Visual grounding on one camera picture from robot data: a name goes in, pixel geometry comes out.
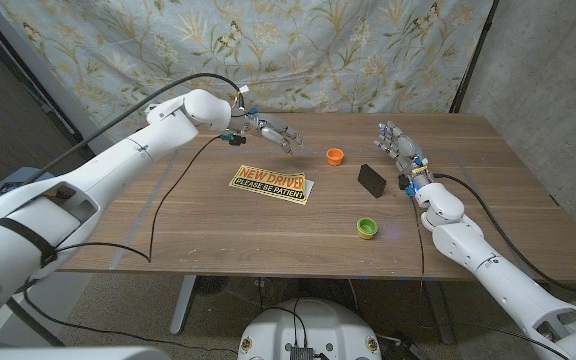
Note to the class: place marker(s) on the grey table leg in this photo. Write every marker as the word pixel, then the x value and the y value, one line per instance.
pixel 440 315

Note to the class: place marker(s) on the black backdrop pole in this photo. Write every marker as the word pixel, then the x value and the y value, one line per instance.
pixel 474 50

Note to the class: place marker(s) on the yellow new driver bumper sticker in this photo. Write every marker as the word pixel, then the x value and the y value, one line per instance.
pixel 268 184

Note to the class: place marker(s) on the floral backdrop cloth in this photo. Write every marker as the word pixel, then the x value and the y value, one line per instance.
pixel 318 50

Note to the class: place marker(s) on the small orange cup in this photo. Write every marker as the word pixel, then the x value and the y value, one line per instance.
pixel 335 157

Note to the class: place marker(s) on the black block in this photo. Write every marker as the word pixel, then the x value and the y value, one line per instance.
pixel 372 181

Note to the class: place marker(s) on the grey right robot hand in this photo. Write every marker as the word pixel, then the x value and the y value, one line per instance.
pixel 405 152

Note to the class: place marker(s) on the white table leg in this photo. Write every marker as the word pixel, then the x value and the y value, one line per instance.
pixel 183 305

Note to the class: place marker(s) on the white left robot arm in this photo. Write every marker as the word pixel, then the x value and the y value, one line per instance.
pixel 93 175

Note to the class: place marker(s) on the small green cup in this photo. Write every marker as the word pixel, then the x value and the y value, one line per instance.
pixel 367 228

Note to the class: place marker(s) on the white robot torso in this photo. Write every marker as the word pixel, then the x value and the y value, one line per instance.
pixel 313 325

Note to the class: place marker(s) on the white sticker backing paper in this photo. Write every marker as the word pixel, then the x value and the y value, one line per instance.
pixel 310 189

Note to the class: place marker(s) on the short grey tape strip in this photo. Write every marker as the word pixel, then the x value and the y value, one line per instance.
pixel 144 210

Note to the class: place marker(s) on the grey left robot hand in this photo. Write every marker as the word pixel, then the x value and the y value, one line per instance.
pixel 268 127

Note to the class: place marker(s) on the grey backdrop frame post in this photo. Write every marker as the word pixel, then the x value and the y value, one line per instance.
pixel 45 75

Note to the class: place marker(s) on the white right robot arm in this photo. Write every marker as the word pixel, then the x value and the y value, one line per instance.
pixel 493 270

